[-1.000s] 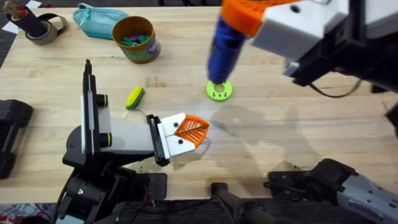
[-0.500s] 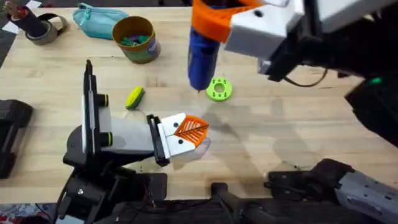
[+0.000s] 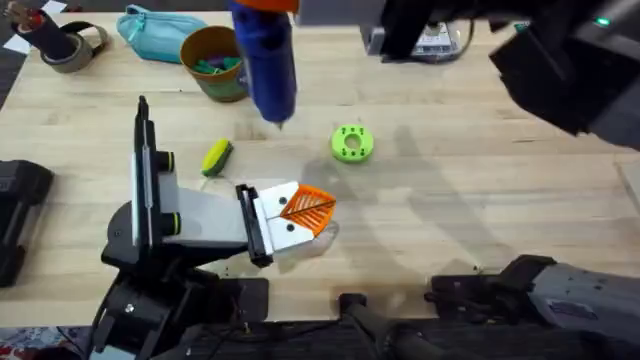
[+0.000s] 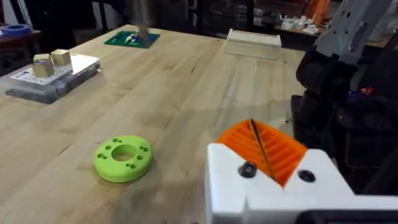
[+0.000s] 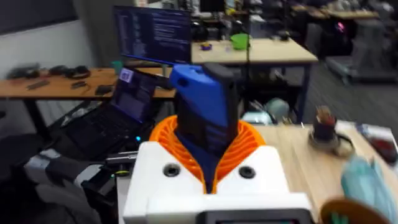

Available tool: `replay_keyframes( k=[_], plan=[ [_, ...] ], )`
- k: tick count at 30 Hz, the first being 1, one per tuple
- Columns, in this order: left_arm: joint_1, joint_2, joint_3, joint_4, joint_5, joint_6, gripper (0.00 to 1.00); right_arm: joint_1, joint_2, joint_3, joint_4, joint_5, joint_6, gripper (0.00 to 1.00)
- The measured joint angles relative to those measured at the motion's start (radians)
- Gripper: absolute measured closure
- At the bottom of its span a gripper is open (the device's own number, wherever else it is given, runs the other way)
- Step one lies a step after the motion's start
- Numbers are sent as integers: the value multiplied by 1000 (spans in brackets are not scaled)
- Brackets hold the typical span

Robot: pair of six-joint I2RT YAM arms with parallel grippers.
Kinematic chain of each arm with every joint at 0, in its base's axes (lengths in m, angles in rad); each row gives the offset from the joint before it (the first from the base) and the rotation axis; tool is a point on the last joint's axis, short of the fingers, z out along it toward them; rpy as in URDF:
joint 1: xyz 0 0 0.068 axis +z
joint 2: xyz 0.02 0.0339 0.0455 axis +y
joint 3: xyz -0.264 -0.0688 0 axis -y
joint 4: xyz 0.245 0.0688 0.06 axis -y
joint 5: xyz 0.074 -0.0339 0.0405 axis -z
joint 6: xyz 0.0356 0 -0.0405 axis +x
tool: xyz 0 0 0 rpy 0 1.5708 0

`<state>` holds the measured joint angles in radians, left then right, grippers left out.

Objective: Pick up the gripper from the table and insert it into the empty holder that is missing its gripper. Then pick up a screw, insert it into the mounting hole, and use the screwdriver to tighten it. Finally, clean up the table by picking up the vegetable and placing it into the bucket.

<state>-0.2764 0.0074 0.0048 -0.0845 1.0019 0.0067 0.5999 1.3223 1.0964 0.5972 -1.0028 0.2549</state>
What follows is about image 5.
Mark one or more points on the white orange right gripper left finger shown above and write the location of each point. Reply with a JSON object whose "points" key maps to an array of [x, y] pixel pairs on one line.
{"points": [[155, 174]]}

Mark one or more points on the white orange right gripper right finger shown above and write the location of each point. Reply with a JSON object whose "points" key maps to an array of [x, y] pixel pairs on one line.
{"points": [[264, 174]]}

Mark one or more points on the blue electric screwdriver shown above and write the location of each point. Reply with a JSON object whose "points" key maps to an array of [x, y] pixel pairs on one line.
{"points": [[205, 102]]}

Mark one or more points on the dark brown holder with tools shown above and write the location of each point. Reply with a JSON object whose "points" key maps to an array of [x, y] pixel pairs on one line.
{"points": [[325, 130]]}

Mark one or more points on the brown bucket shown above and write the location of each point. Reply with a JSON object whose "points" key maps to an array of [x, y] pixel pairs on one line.
{"points": [[351, 213]]}

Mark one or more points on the black laptop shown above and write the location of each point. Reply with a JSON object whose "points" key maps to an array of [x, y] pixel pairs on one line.
{"points": [[124, 105]]}

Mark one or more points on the teal plastic bag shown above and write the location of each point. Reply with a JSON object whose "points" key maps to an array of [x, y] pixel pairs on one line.
{"points": [[367, 183]]}

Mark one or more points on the teal cup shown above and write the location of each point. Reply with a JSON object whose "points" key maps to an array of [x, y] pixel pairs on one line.
{"points": [[117, 67]]}

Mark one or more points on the box with red contents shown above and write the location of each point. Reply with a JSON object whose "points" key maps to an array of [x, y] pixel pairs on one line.
{"points": [[381, 143]]}

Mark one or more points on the pale wooden table blue legs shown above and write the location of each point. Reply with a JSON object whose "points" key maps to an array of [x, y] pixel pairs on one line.
{"points": [[273, 51]]}

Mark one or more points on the wooden desk with black legs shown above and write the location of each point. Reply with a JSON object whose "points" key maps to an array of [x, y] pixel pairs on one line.
{"points": [[62, 87]]}

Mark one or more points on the black headphones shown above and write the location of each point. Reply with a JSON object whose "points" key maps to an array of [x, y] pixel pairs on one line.
{"points": [[77, 72]]}

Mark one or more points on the green bowl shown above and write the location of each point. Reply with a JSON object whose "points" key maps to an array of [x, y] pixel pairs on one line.
{"points": [[240, 41]]}

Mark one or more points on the small purple object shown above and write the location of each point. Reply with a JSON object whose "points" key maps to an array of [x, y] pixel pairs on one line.
{"points": [[206, 47]]}

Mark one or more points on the computer monitor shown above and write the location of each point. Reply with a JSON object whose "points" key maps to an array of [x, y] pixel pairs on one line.
{"points": [[152, 32]]}

